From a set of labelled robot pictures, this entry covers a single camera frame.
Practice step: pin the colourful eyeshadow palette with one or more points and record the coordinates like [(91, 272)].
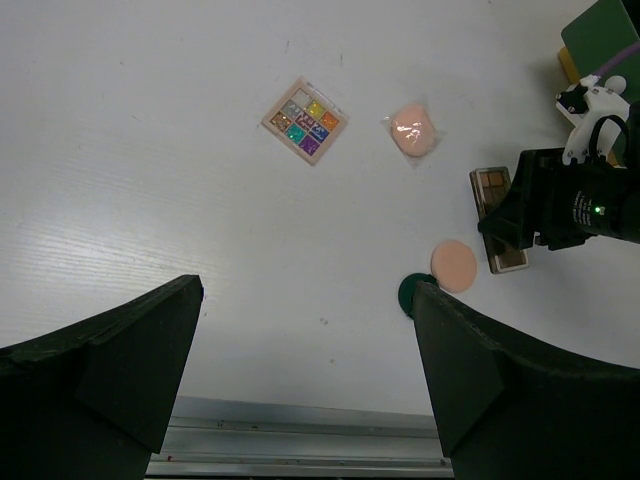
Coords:
[(305, 121)]

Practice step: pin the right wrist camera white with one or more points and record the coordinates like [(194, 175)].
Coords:
[(584, 104)]

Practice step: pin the wrapped peach makeup sponge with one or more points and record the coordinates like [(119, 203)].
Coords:
[(413, 132)]

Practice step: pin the round peach powder puff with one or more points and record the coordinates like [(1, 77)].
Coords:
[(454, 266)]

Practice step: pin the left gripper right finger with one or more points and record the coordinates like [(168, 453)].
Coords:
[(509, 406)]

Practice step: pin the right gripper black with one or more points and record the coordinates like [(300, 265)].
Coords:
[(561, 206)]

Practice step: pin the dark brown eyeshadow palette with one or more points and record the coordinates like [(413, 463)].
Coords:
[(490, 187)]

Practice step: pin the dark green round compact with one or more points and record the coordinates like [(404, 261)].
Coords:
[(408, 287)]

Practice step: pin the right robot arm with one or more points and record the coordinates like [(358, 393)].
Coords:
[(559, 206)]

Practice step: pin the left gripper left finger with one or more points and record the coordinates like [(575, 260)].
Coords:
[(93, 400)]

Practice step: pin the green drawer box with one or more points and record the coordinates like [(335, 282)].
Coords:
[(604, 41)]

